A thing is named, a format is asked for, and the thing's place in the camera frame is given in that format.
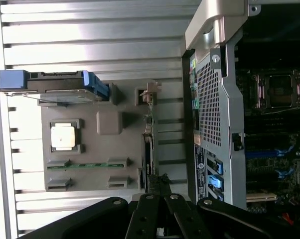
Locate green RAM stick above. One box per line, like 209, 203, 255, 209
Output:
47, 163, 126, 170

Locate grey parts rack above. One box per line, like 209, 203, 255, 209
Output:
37, 79, 163, 195

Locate green motherboard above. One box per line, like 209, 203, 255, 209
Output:
236, 67, 300, 215

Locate silver CPU chip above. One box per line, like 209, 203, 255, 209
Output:
50, 122, 76, 150

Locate open black PC case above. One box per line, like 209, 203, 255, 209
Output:
181, 0, 300, 217

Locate metal CPU socket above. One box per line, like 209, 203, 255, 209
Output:
251, 70, 300, 111

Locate hard disk blue carrier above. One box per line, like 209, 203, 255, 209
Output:
0, 69, 110, 105

